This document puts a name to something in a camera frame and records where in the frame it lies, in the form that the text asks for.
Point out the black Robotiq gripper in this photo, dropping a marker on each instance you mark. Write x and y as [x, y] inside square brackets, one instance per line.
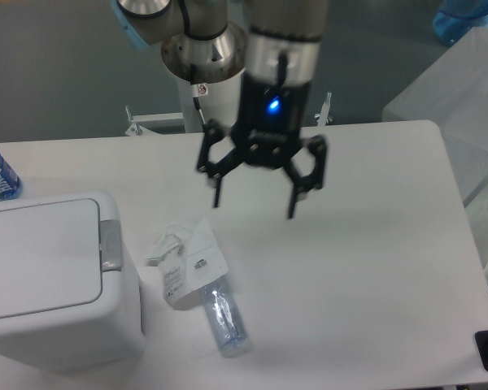
[266, 134]

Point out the blue plastic bag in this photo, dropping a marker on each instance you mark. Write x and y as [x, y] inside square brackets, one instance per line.
[454, 19]

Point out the grey trash can push button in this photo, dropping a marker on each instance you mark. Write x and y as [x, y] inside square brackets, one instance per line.
[111, 245]

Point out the metal table clamp screw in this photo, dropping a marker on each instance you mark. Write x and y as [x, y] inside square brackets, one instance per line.
[323, 118]

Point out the white trash can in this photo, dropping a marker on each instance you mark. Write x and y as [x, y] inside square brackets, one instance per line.
[58, 310]

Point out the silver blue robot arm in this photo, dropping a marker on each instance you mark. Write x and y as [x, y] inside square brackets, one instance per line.
[200, 44]

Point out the translucent plastic storage box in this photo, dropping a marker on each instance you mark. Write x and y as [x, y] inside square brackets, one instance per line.
[453, 93]

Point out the white crumpled paper packaging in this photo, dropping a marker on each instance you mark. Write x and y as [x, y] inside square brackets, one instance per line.
[188, 257]

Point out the clear empty plastic bottle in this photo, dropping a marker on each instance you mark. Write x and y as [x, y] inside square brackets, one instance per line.
[224, 318]

